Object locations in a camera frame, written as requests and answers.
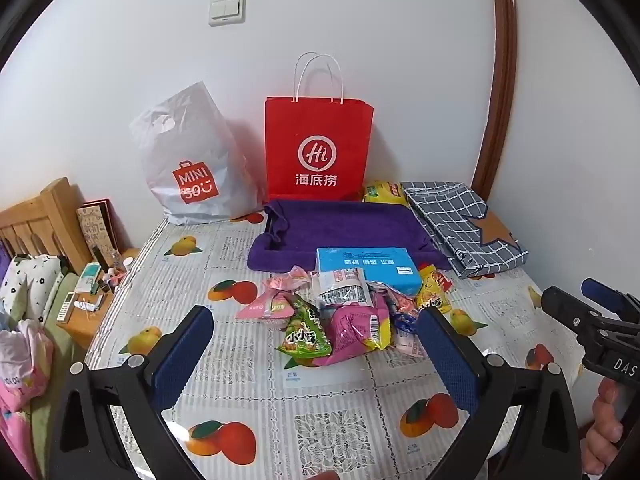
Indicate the white remote control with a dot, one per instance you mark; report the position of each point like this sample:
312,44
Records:
66,306

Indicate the small pink snack packet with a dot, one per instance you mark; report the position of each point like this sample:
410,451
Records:
292,276

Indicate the blue tissue pack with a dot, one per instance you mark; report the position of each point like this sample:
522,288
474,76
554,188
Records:
370,260

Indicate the brown wooden door frame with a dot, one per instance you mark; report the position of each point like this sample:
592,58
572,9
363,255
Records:
502,85

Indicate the white floral pillow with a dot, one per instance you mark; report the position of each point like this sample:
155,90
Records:
30,280

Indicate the green white box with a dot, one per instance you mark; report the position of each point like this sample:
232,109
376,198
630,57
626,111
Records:
89,275

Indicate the green snack packet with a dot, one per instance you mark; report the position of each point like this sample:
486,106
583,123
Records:
302,335

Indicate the white wall light switch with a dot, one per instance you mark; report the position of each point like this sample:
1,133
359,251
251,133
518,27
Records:
227,10

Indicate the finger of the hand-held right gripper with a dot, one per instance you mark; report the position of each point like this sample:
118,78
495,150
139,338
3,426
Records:
567,310
600,291

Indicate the wooden bed headboard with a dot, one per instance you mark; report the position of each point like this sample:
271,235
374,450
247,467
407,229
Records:
50,215

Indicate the grey checked folded cloth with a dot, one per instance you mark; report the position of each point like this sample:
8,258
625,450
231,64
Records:
450,220

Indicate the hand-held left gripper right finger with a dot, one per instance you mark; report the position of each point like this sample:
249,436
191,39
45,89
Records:
450,360

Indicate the yellow snack packet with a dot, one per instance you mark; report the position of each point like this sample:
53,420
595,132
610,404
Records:
434,292

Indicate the red paper bag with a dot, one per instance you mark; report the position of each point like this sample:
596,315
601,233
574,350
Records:
320,125

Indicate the white plastic shopping bag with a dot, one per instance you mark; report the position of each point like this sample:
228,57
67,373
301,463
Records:
200,135

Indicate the wooden nightstand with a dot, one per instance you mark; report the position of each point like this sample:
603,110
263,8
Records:
85,325

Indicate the purple towel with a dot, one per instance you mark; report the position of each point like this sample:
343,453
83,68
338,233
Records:
340,225

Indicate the pink peach snack packet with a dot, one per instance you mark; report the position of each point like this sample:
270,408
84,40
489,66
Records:
260,306

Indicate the fruit print tablecloth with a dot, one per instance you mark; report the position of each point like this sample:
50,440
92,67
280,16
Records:
250,410

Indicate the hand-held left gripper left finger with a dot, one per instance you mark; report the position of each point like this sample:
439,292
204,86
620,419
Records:
185,350

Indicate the pink white bedding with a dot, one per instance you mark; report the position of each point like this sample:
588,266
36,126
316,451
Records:
20,360

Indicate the person's right hand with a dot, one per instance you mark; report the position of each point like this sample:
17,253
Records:
602,435

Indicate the magenta snack packet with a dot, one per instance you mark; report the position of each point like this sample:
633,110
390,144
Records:
355,327

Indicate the blue red candy packet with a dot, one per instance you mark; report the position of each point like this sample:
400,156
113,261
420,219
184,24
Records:
402,317

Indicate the pale pink red-label packet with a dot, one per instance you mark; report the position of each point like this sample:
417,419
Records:
342,287

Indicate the green bed sheet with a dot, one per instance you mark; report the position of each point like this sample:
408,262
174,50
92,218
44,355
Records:
55,340

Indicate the yellow chips bag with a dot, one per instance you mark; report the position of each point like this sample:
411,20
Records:
382,192

